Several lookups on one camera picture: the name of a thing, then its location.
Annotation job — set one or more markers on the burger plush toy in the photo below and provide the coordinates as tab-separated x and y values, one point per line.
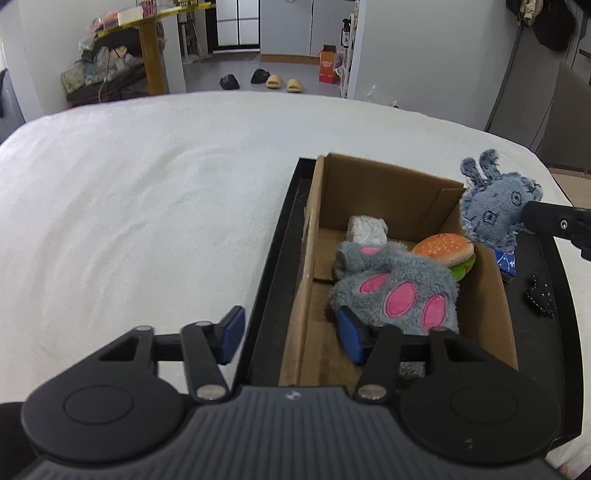
443	251

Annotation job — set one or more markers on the beige slipper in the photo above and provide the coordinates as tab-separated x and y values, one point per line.
274	82
294	86

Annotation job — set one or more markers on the dark hanging clothes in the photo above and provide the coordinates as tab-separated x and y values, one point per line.
549	23

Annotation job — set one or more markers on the clutter pile under table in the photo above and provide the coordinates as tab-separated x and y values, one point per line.
101	69

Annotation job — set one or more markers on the yellow round table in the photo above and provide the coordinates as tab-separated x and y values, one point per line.
154	50

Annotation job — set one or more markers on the black shoe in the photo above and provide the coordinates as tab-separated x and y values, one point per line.
260	76
229	83

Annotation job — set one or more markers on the orange cardboard box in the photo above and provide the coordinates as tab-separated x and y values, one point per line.
328	67

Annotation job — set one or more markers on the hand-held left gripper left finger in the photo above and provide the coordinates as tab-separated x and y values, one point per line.
231	334

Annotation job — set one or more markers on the white paper ball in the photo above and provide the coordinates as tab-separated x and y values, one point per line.
367	228

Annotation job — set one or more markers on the brown cardboard box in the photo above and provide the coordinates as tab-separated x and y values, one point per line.
378	194

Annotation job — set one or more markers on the narrow white rack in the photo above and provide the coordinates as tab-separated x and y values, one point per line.
348	46

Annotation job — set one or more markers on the denim rabbit plush toy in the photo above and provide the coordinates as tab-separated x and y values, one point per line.
494	207

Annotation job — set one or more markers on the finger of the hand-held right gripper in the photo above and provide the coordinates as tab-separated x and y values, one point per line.
554	221

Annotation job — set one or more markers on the black framed glass door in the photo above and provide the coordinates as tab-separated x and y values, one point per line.
238	23

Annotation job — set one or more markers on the grey entrance door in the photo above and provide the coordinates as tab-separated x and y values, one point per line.
568	120

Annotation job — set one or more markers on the grey pink paw plush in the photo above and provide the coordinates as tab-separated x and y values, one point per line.
415	277

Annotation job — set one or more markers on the small black plush toy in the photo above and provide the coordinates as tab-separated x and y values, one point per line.
541	295

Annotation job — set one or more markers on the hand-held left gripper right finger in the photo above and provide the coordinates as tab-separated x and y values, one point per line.
351	339

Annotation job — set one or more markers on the black plastic tray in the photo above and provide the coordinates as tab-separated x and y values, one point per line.
545	369

